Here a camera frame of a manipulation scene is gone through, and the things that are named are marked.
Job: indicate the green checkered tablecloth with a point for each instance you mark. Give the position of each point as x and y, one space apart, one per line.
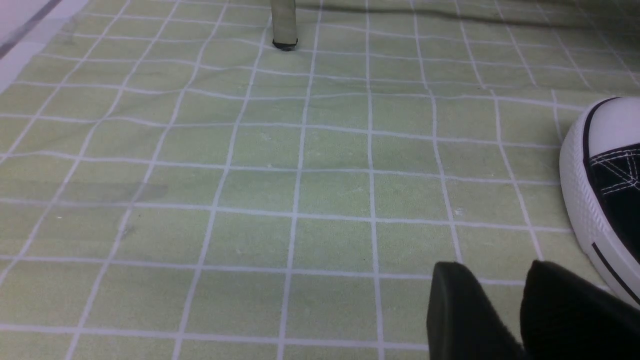
173 187

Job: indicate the black canvas sneaker left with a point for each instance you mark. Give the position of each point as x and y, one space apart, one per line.
599 168

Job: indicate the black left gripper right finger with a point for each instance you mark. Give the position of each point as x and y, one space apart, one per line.
564 317

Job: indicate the silver metal shoe rack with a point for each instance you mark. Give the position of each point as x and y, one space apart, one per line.
284 24

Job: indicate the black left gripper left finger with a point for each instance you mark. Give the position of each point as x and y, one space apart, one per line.
461 322

